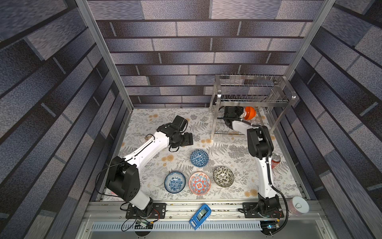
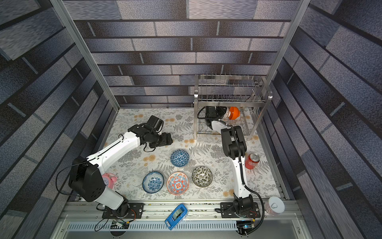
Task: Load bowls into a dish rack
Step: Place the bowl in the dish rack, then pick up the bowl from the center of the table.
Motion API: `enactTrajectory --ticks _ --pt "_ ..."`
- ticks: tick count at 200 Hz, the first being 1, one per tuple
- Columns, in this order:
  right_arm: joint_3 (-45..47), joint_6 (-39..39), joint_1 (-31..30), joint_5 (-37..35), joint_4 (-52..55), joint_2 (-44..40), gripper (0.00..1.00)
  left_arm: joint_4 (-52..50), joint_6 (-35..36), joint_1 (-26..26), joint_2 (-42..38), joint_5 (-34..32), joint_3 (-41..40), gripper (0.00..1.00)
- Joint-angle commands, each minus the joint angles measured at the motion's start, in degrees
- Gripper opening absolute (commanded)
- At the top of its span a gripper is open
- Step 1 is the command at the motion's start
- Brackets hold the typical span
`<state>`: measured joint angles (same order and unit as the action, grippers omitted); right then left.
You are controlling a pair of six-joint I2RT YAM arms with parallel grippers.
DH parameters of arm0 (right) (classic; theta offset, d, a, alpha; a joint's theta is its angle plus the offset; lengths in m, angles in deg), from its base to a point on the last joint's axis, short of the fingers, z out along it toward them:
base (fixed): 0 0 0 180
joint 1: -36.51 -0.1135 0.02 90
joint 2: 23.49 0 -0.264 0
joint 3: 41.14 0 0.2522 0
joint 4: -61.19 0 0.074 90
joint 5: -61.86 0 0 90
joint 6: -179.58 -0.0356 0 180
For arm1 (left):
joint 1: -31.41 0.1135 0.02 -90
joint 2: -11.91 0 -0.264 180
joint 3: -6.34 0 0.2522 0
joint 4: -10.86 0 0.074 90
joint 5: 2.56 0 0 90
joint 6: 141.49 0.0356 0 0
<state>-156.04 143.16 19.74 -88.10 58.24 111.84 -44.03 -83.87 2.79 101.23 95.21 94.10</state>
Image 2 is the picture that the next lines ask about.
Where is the white lattice pattern bowl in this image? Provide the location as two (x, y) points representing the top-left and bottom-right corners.
(223, 108), (230, 119)

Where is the orange bowl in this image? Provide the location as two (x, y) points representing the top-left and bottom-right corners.
(228, 107), (240, 120)

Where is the blue dotted pattern bowl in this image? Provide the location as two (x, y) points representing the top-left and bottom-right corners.
(170, 149), (190, 167)

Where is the blue floral rim bowl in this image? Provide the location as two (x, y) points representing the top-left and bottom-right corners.
(142, 171), (164, 194)

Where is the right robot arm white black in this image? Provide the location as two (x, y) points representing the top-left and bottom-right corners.
(205, 106), (254, 217)

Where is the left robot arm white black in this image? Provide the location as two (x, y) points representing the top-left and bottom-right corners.
(68, 116), (173, 218)

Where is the steel two-tier dish rack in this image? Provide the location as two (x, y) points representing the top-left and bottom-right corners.
(192, 74), (273, 138)

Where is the floral table mat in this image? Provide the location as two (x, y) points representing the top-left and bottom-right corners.
(80, 107), (287, 201)

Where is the red blue floral bowl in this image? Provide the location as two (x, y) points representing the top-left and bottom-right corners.
(167, 172), (190, 196)

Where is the black white floral bowl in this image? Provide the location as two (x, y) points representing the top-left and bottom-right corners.
(192, 166), (213, 188)

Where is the red soda can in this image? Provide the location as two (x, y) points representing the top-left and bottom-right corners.
(245, 153), (260, 170)

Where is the pink alarm clock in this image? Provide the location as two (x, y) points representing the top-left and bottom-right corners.
(102, 173), (117, 189)

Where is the blue handheld meter device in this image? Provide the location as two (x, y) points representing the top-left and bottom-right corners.
(165, 204), (188, 230)

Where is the black corrugated cable conduit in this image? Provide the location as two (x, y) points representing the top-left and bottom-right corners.
(196, 106), (266, 237)

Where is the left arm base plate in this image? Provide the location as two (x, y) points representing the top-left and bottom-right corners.
(102, 202), (144, 219)

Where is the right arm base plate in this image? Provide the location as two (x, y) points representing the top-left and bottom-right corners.
(219, 202), (261, 219)

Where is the aluminium rail frame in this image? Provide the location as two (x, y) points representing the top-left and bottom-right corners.
(51, 200), (312, 239)

